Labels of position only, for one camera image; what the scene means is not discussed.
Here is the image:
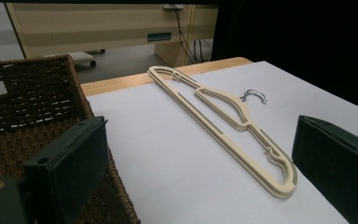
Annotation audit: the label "black curtain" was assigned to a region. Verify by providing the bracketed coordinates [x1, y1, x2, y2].
[212, 0, 358, 114]

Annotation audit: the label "brown wicker basket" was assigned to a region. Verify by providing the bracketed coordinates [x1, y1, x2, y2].
[0, 54, 141, 224]

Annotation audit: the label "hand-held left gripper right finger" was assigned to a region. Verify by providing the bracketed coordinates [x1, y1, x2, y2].
[292, 115, 358, 224]

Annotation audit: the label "black hanging cables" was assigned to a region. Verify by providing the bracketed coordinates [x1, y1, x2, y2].
[171, 4, 213, 65]

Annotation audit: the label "light wooden cabinet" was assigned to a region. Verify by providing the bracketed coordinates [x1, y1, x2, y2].
[6, 3, 219, 68]

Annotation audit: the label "beige plastic clothes hanger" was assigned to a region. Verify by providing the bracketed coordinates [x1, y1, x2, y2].
[147, 66, 297, 196]
[147, 65, 296, 191]
[148, 68, 298, 200]

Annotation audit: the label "grey desk drawer handle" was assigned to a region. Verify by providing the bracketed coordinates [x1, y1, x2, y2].
[146, 32, 172, 43]

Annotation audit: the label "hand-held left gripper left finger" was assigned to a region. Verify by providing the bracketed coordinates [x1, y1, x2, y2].
[22, 115, 110, 224]

